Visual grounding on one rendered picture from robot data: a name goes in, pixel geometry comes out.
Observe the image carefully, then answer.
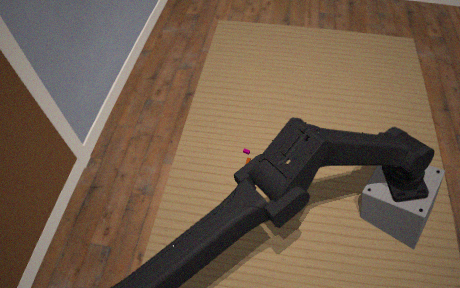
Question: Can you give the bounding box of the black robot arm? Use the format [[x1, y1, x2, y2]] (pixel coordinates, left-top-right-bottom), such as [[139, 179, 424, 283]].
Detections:
[[110, 117, 435, 288]]

